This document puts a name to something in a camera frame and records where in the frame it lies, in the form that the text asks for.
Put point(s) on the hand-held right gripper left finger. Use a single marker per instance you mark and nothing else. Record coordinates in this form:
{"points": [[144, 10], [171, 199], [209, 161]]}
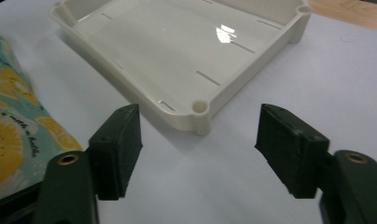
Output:
{"points": [[115, 155]]}

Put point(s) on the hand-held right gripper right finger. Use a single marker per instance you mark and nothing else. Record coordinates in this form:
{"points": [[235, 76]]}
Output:
{"points": [[289, 149]]}

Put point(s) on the lemon-print cloth bag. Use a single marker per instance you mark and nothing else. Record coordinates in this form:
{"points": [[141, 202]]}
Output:
{"points": [[9, 124]]}

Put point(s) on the white plastic tray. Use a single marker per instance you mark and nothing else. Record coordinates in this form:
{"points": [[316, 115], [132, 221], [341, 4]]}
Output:
{"points": [[177, 46]]}

